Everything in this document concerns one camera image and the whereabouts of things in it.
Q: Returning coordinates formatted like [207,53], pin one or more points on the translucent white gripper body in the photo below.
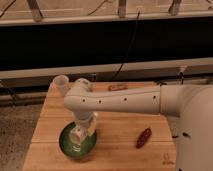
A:
[89,124]

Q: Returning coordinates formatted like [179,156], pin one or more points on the clear plastic bottle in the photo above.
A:
[77,136]

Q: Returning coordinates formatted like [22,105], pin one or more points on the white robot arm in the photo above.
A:
[193,104]

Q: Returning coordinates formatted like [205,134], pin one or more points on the green ceramic bowl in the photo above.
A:
[67,147]

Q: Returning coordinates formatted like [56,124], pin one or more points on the wooden cutting board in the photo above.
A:
[115,150]

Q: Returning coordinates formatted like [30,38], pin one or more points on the brown rectangular block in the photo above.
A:
[118,87]

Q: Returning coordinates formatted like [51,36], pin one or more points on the translucent plastic cup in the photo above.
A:
[61,82]

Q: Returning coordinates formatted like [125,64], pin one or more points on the dark red sausage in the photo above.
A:
[143,138]

